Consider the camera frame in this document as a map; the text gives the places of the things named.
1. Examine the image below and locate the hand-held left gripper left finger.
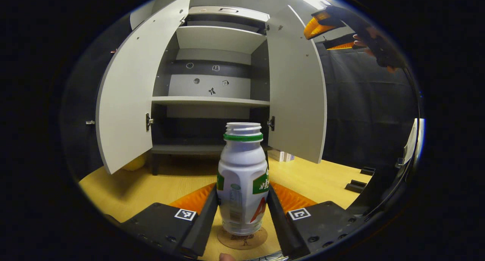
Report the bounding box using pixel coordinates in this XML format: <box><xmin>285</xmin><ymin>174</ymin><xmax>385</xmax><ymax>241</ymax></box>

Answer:
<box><xmin>104</xmin><ymin>183</ymin><xmax>219</xmax><ymax>259</ymax></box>

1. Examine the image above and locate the white cabinet shelf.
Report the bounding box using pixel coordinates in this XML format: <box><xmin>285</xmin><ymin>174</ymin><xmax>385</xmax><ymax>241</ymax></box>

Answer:
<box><xmin>175</xmin><ymin>25</ymin><xmax>268</xmax><ymax>55</ymax></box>
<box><xmin>152</xmin><ymin>96</ymin><xmax>270</xmax><ymax>108</ymax></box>

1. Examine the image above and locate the round cork coaster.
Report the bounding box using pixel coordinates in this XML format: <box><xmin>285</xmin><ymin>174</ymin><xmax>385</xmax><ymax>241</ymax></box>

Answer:
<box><xmin>217</xmin><ymin>225</ymin><xmax>268</xmax><ymax>250</ymax></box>

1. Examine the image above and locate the grey cabinet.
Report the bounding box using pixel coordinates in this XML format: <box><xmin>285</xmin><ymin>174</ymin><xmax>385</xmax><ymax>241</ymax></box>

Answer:
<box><xmin>151</xmin><ymin>5</ymin><xmax>271</xmax><ymax>176</ymax></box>

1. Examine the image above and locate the cabinet drawer front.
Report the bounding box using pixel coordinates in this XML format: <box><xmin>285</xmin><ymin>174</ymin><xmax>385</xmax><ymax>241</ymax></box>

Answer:
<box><xmin>188</xmin><ymin>6</ymin><xmax>271</xmax><ymax>23</ymax></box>

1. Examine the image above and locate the cabinet door with bar handle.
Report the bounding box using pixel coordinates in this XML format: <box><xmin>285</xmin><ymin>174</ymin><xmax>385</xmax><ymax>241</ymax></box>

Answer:
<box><xmin>95</xmin><ymin>0</ymin><xmax>192</xmax><ymax>175</ymax></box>

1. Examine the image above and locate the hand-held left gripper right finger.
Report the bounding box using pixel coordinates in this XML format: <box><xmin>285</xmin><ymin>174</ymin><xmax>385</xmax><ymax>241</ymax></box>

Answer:
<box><xmin>267</xmin><ymin>181</ymin><xmax>375</xmax><ymax>259</ymax></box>

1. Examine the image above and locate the white bottle with green label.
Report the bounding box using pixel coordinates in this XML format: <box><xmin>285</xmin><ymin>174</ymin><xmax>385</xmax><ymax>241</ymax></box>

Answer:
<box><xmin>217</xmin><ymin>122</ymin><xmax>270</xmax><ymax>236</ymax></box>

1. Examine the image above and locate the yellow round object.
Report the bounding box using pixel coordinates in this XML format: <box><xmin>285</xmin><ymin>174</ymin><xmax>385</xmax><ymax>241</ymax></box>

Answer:
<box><xmin>122</xmin><ymin>153</ymin><xmax>146</xmax><ymax>172</ymax></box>

